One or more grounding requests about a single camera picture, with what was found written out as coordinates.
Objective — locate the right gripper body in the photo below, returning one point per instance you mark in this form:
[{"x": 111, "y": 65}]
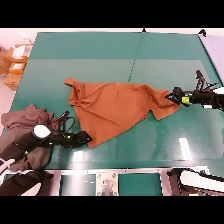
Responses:
[{"x": 179, "y": 96}]

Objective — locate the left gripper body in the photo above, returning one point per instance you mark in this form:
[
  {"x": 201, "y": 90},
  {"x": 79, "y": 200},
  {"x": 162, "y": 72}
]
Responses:
[{"x": 76, "y": 139}]

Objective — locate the orange shirt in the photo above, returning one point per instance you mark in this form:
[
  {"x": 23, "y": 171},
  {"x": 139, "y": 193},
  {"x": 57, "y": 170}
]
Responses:
[{"x": 110, "y": 106}]

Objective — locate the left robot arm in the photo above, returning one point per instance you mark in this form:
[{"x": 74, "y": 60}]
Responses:
[{"x": 41, "y": 131}]

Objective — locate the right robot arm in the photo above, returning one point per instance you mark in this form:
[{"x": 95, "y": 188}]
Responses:
[{"x": 207, "y": 97}]

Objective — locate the grey-brown garment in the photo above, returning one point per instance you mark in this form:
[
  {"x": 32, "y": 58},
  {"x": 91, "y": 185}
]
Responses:
[{"x": 23, "y": 117}]

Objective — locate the brown cardboard box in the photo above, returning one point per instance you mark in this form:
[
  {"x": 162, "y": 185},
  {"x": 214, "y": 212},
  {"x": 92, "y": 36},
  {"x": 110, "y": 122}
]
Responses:
[{"x": 15, "y": 71}]

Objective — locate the silver frame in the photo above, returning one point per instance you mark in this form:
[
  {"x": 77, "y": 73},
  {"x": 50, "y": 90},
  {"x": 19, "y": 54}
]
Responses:
[{"x": 107, "y": 182}]

